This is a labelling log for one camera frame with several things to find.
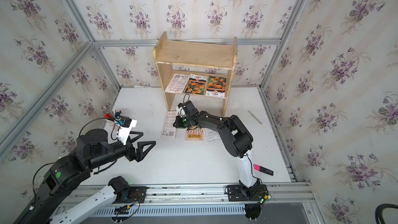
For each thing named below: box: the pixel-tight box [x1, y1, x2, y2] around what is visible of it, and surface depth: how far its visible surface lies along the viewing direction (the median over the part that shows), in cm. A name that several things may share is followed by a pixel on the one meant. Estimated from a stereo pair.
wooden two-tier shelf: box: [152, 31, 238, 117], surface depth 78 cm
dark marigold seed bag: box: [185, 73, 207, 95], surface depth 95 cm
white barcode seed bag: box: [160, 110, 178, 139], surface depth 95 cm
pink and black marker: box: [253, 163, 274, 176], surface depth 81 cm
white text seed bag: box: [205, 128, 221, 142], surface depth 95 cm
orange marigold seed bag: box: [205, 75, 227, 99], surface depth 93 cm
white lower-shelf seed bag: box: [164, 73, 191, 94], surface depth 95 cm
